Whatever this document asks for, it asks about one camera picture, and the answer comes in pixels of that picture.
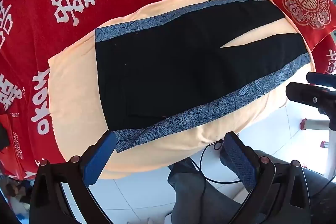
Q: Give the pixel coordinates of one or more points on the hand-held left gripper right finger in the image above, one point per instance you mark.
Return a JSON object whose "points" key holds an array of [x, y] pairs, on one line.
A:
{"points": [[239, 158]]}

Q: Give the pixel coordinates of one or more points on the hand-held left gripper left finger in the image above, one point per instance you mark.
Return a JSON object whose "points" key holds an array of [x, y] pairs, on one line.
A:
{"points": [[99, 161]]}

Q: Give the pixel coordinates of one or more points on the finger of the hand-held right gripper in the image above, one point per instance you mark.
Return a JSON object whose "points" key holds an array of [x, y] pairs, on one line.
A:
{"points": [[319, 79], [304, 96]]}

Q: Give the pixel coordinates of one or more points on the black pants with blue stripes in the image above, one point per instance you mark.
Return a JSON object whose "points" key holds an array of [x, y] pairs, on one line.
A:
{"points": [[170, 69]]}

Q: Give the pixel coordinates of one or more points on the person's grey trousers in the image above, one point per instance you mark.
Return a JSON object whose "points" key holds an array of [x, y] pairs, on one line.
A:
{"points": [[189, 187]]}

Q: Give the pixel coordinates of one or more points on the peach blanket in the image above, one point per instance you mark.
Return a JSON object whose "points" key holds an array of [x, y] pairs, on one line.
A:
{"points": [[76, 87]]}

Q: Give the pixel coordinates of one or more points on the red patterned cushion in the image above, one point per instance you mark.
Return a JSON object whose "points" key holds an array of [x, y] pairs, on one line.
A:
{"points": [[304, 1]]}

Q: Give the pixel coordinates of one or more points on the dark grey cloth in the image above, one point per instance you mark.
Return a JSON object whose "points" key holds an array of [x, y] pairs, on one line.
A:
{"points": [[4, 137]]}

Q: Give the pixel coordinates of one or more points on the red printed blanket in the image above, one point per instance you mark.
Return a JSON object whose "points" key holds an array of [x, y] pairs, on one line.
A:
{"points": [[118, 3]]}

